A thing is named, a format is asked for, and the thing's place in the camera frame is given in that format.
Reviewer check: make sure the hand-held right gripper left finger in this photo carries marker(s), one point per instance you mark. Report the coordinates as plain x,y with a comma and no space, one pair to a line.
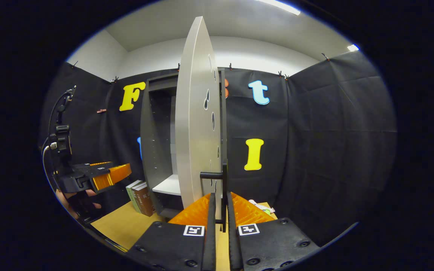
187,244

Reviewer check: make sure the white cabinet shelf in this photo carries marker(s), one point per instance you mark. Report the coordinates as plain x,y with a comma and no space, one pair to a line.
168,186

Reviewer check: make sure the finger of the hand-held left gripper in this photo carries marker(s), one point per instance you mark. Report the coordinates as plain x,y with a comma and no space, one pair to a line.
89,177
92,165

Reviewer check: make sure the dark grey cabinet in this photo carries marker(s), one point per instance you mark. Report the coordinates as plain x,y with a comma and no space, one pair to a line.
156,131

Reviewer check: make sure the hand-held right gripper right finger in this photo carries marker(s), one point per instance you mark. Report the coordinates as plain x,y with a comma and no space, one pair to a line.
266,244

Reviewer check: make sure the black backdrop cloth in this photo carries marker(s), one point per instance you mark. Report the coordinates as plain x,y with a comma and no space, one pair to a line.
315,131

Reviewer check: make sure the brown book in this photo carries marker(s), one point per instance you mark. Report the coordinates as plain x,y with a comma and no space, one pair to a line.
143,199

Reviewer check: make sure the beige cabinet door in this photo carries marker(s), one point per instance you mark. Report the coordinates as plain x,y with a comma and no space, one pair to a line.
194,113

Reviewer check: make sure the green book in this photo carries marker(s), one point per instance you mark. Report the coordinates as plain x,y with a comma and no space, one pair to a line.
131,194

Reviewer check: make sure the ceiling light panel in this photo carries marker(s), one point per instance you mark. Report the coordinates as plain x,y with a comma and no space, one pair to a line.
279,5
353,47

